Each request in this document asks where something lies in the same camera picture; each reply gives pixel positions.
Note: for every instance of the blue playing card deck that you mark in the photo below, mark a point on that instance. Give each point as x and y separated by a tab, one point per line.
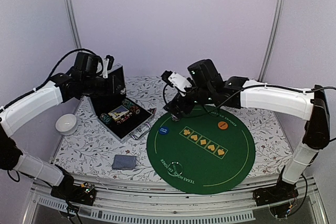
124	162

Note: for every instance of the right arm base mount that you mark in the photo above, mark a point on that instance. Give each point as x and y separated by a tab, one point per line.
283	198

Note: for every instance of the blue small blind button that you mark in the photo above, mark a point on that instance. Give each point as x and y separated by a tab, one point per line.
164	130

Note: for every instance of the aluminium corner post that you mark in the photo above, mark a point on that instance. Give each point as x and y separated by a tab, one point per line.
271	40
72	23

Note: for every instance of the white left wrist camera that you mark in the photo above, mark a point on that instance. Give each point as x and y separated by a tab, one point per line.
107	64

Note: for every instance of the black white chip stack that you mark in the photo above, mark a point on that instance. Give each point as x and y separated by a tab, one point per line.
175	118

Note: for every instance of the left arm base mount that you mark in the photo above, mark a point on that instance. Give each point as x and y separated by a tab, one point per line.
84	193

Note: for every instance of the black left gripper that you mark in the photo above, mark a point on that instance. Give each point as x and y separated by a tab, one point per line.
113	90

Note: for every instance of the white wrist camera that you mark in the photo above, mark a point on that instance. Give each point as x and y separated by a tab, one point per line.
107	64
179	82

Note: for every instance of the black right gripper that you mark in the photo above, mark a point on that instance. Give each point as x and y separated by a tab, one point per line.
177	101

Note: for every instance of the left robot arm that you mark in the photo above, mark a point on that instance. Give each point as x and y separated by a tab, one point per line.
90	76

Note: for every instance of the left aluminium corner post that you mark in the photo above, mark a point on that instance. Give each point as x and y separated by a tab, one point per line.
72	23

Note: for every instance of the aluminium poker chip case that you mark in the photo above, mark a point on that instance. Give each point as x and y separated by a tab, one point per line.
133	125

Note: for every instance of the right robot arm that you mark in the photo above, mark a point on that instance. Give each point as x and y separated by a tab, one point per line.
206	86

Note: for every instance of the round green poker mat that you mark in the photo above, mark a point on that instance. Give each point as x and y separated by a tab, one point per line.
213	160

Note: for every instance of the clear dealer button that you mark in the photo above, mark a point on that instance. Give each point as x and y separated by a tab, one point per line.
175	169

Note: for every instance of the right aluminium corner post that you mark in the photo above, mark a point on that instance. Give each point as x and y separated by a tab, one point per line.
271	40

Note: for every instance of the orange big blind button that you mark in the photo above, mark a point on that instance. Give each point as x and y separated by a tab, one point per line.
222	125

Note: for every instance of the card box in case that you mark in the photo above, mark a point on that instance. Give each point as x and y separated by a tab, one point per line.
118	112

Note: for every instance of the green chip stack in case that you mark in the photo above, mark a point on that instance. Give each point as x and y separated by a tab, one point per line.
106	119

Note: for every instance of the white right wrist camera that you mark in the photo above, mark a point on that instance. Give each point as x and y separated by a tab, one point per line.
179	82

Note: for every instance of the white bowl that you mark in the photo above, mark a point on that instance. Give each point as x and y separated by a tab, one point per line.
67	124

